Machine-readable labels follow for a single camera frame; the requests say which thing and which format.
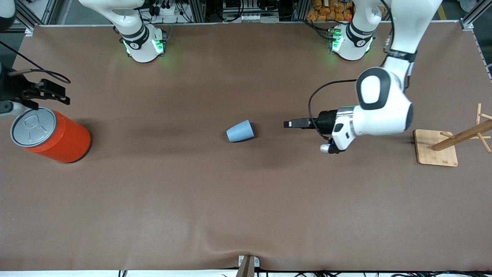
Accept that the aluminium frame profile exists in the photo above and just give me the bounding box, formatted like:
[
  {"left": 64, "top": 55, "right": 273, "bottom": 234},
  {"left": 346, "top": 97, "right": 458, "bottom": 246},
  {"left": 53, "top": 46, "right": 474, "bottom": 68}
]
[
  {"left": 15, "top": 0, "right": 58, "bottom": 31},
  {"left": 459, "top": 0, "right": 492, "bottom": 79}
]

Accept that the light blue plastic cup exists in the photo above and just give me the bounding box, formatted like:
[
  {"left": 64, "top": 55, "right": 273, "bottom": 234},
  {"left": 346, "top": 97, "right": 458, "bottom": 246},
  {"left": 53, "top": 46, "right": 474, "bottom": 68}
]
[{"left": 226, "top": 120, "right": 255, "bottom": 143}]

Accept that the wooden cup rack stand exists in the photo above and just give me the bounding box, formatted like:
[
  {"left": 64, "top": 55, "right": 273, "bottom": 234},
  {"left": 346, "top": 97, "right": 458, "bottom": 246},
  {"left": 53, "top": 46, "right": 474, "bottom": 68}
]
[{"left": 413, "top": 103, "right": 492, "bottom": 167}]

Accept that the orange can-shaped container grey lid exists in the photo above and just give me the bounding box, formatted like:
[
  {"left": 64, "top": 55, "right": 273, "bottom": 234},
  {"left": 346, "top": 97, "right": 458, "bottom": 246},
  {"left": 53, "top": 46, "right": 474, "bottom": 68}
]
[{"left": 10, "top": 107, "right": 92, "bottom": 164}]

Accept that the grey bracket with brown post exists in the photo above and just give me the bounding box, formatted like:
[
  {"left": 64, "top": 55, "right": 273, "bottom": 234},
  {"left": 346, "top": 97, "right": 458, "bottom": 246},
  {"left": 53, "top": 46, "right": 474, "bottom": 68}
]
[{"left": 238, "top": 255, "right": 260, "bottom": 277}]

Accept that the brown table cloth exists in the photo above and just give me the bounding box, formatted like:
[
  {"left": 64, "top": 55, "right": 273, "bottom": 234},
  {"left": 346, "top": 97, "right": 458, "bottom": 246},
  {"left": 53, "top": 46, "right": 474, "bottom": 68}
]
[{"left": 0, "top": 21, "right": 492, "bottom": 272}]

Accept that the orange snack bag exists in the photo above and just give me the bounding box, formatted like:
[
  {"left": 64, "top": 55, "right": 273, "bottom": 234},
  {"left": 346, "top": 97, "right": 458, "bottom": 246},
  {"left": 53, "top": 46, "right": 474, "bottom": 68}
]
[{"left": 306, "top": 0, "right": 354, "bottom": 22}]

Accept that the white power strip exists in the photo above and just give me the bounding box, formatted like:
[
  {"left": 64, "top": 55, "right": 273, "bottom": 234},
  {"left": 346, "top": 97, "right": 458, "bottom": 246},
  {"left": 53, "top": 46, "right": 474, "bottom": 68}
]
[{"left": 151, "top": 4, "right": 181, "bottom": 17}]

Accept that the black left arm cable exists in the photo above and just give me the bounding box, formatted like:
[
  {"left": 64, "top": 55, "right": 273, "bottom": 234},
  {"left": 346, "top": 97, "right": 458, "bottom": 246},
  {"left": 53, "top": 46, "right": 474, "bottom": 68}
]
[{"left": 309, "top": 80, "right": 358, "bottom": 138}]

